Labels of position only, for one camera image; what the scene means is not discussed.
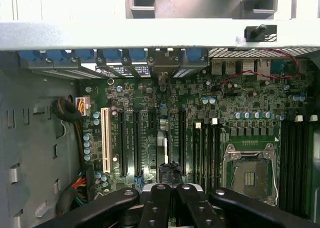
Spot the black RAM slot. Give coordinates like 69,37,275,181
201,124,209,186
208,117,217,186
215,124,223,186
193,122,202,186

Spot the green Dell motherboard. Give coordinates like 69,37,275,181
79,71,316,228

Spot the CPU socket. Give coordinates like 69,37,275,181
221,142,280,210

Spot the long black expansion slot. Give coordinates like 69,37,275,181
118,110,128,178
178,109,188,176
132,110,143,178

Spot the white PCI expansion slot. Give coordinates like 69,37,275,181
100,107,111,174

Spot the short black expansion slot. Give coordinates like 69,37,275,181
148,110,156,129

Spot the white power connector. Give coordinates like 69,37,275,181
74,95,92,118

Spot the grey metal PC case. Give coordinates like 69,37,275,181
0,19,320,228

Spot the blue card retention clip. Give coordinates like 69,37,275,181
18,49,43,64
74,49,98,63
128,49,149,63
186,49,209,65
46,49,72,64
102,49,124,63

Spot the grey parts rack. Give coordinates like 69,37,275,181
124,0,280,21

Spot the coloured power wire bundle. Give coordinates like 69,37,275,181
56,171,89,214

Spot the black sleeved power cable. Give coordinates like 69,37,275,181
51,97,84,165

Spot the red and black twisted wire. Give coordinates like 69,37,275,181
215,47,300,89

